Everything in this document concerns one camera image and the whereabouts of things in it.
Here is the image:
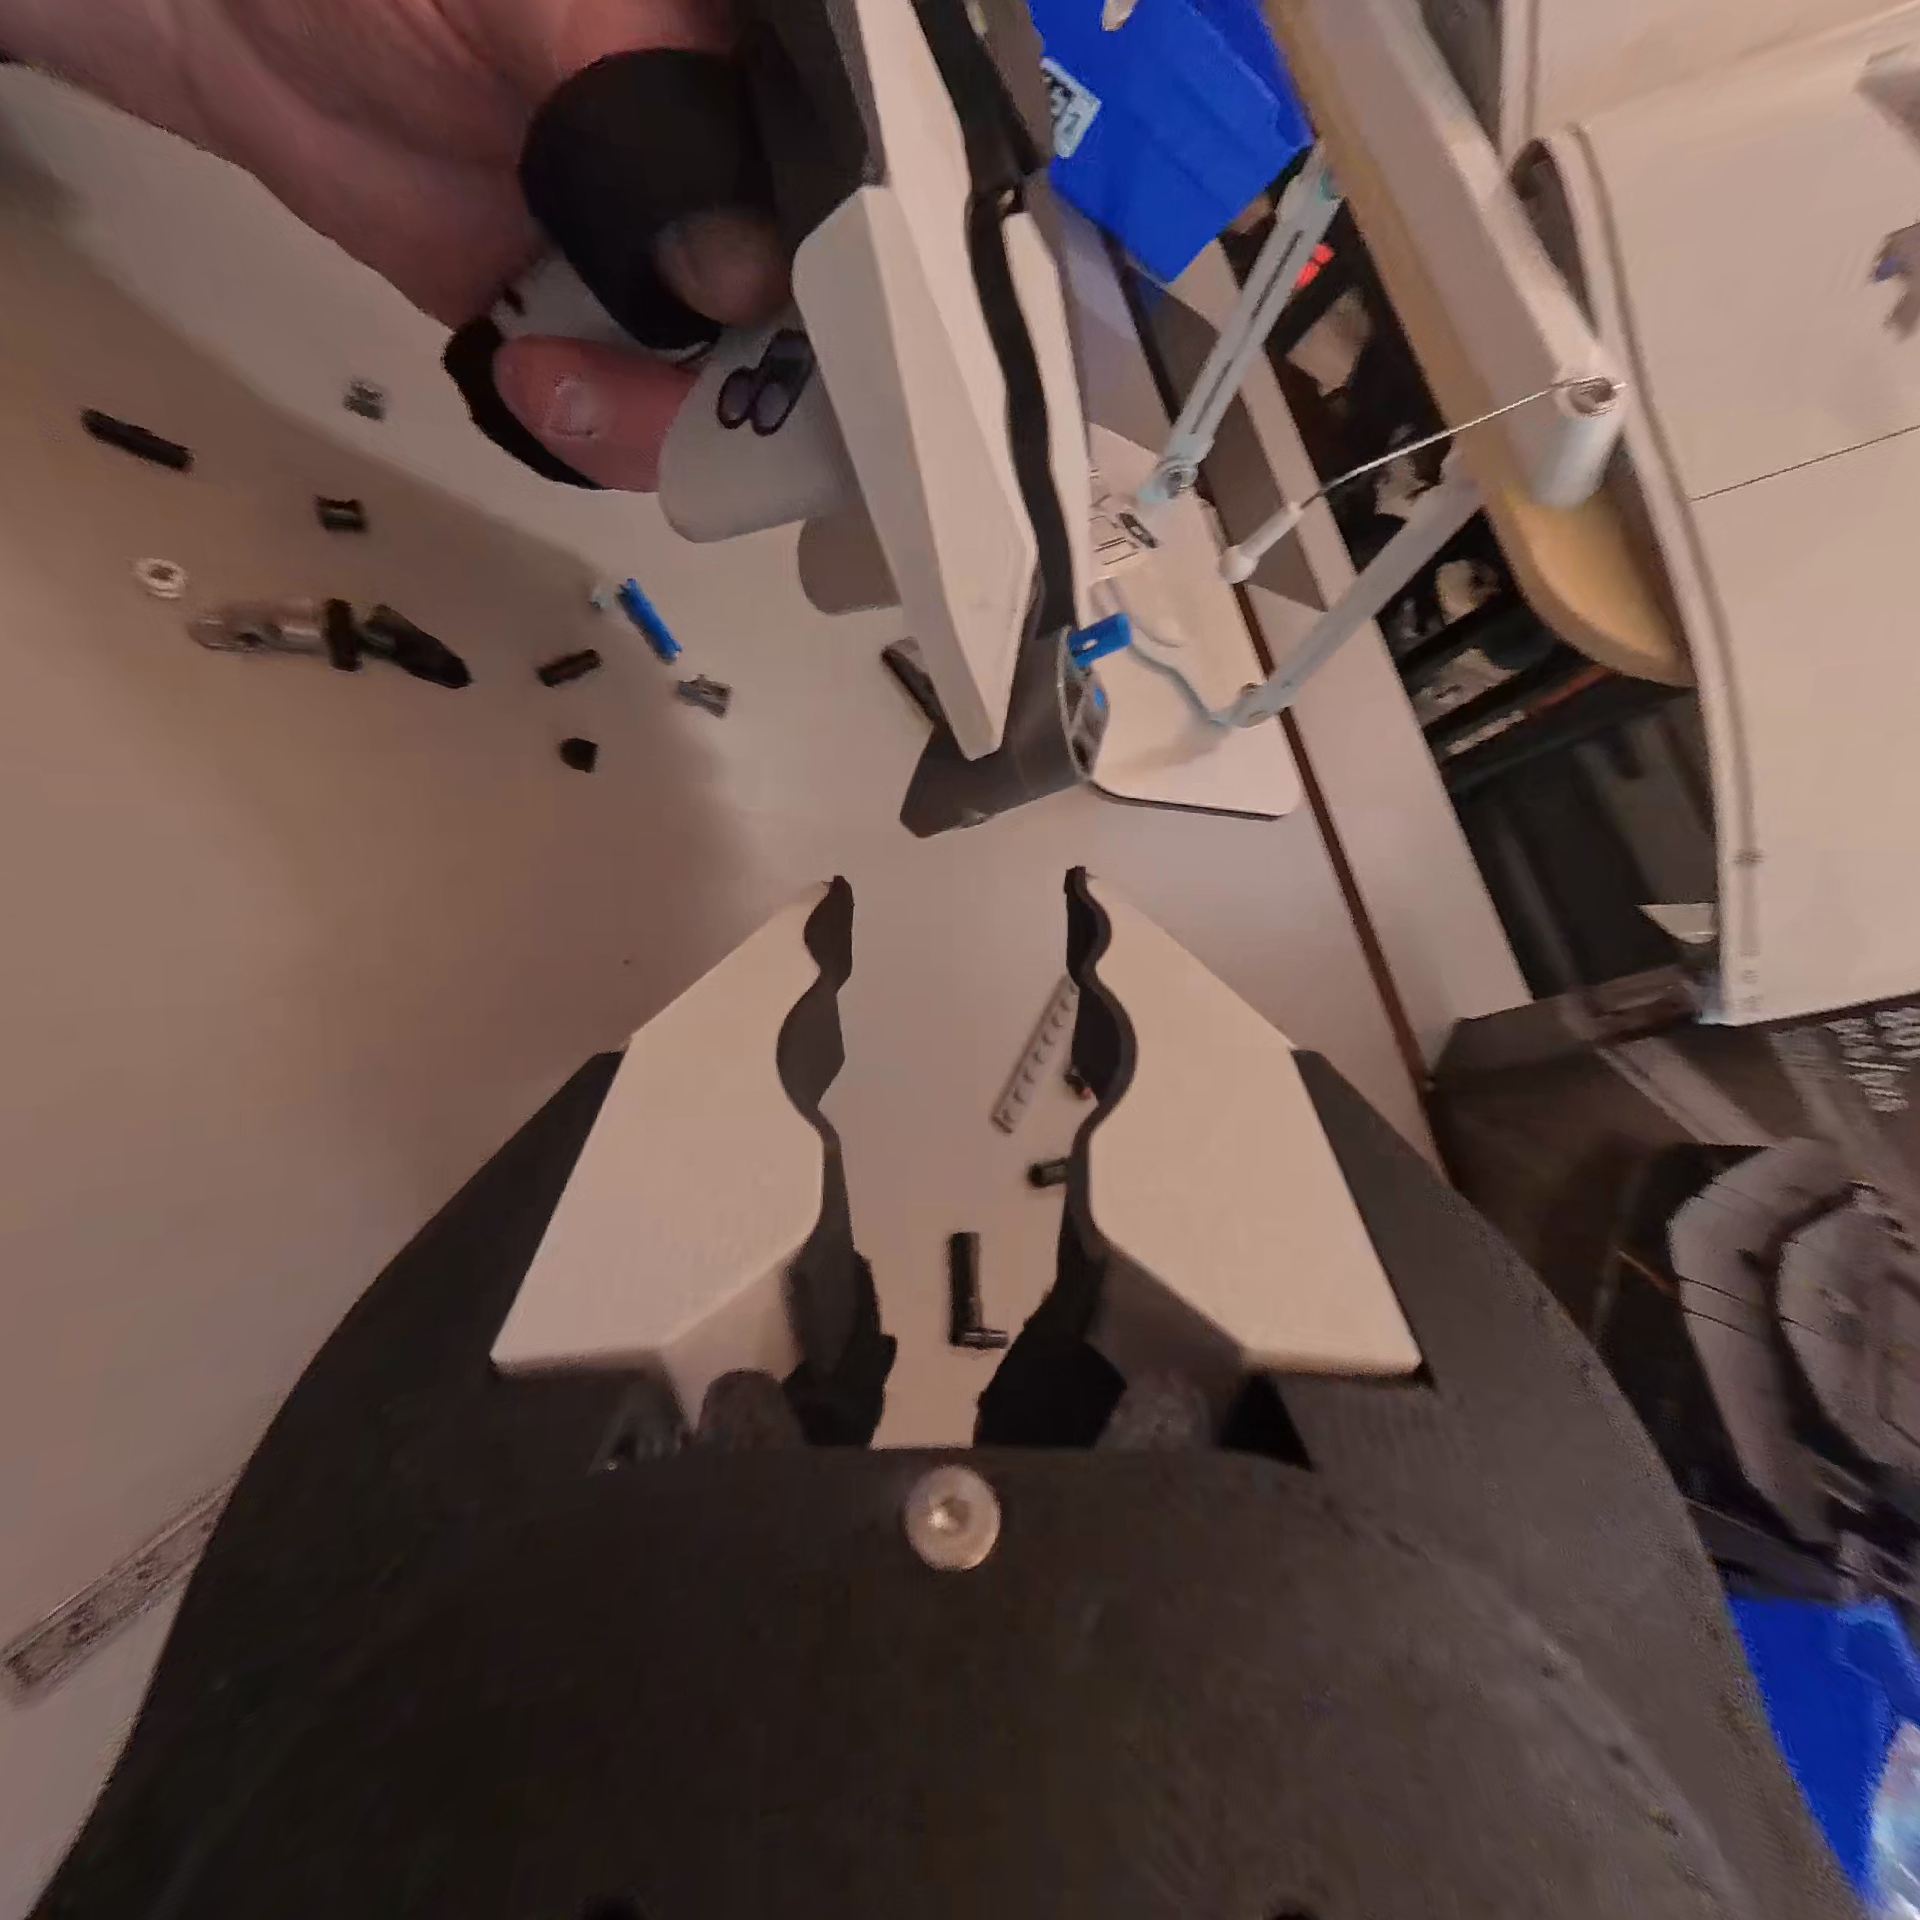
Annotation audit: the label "blue bin with white tag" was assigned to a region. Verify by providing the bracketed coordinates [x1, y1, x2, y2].
[1026, 0, 1314, 288]

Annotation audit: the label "long grey lego plate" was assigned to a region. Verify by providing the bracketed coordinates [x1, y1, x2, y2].
[989, 976, 1085, 1133]
[0, 1476, 232, 1706]

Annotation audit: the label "dark grey curved lego panel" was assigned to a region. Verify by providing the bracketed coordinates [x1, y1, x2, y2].
[880, 635, 955, 740]

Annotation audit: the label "dark plastic crate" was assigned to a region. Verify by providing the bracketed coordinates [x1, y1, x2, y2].
[1416, 661, 1719, 992]

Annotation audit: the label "white sticker sheet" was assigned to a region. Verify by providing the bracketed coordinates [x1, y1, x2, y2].
[1088, 464, 1187, 578]

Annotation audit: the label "person's left hand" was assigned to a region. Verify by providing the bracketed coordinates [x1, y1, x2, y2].
[0, 0, 798, 496]

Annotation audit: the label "white book stand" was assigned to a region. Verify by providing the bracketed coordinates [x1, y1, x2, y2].
[1088, 0, 1695, 826]

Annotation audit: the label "clear plastic bags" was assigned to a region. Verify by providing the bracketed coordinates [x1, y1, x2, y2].
[1856, 1725, 1920, 1896]

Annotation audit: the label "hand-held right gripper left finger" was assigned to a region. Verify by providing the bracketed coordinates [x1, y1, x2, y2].
[492, 873, 899, 1444]

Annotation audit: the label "lego set box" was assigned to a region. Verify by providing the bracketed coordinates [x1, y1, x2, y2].
[1430, 989, 1920, 1562]

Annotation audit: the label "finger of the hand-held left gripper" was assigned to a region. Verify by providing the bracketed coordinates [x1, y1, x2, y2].
[1002, 210, 1104, 635]
[791, 0, 1040, 761]

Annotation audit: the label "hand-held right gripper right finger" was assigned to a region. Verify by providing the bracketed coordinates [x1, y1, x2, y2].
[1059, 866, 1427, 1420]

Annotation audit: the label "lego instruction booklet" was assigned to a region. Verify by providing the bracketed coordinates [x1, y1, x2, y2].
[1500, 0, 1920, 1028]

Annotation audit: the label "black bent lego pin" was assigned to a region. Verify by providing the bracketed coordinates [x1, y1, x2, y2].
[943, 1229, 1011, 1354]

